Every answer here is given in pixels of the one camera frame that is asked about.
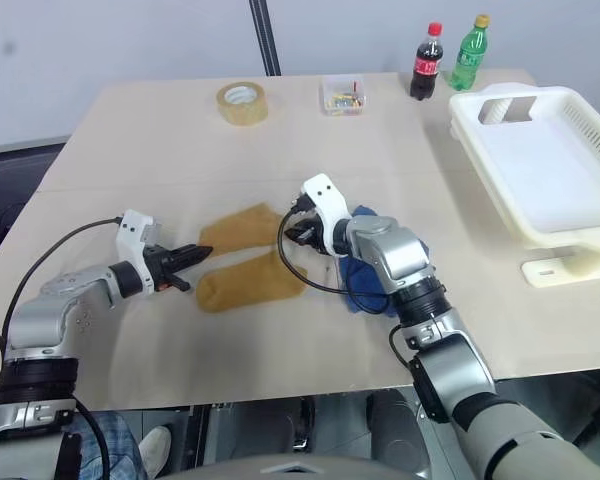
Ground white plastic basket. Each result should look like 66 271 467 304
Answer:
447 83 600 252

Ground black upright post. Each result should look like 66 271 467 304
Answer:
248 0 283 78

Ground grey robot torso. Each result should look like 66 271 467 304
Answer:
157 447 434 480

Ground dark furniture beside table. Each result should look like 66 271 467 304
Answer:
0 134 70 284

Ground black round cylinder under table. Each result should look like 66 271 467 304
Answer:
366 389 422 480

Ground cola bottle red cap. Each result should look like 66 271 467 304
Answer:
408 21 444 102

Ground white flat plastic base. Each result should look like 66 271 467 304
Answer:
521 248 600 288

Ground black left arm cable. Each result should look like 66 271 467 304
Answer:
0 217 126 351

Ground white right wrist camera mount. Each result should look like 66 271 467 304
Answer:
299 173 357 253

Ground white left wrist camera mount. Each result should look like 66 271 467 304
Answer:
113 209 160 295

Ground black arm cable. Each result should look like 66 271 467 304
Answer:
277 202 396 314
0 217 126 351

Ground white shoe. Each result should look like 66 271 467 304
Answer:
137 424 174 480

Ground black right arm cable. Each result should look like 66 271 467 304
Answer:
277 202 396 314

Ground brown packing tape roll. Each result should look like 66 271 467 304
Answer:
215 79 271 129

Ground green bottle yellow cap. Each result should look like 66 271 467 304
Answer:
449 14 493 93

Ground mustard yellow sock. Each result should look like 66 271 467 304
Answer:
194 249 310 316
199 201 284 257

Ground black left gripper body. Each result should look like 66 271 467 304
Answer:
142 243 180 294

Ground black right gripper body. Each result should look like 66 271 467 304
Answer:
298 213 332 255

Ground blue sock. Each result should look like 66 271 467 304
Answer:
336 202 432 320

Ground person's leg in jeans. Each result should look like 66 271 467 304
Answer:
71 408 145 480

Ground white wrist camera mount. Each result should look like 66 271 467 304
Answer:
299 173 357 253
113 209 160 295

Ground clear box with coloured bits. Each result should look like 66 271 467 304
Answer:
319 74 369 118

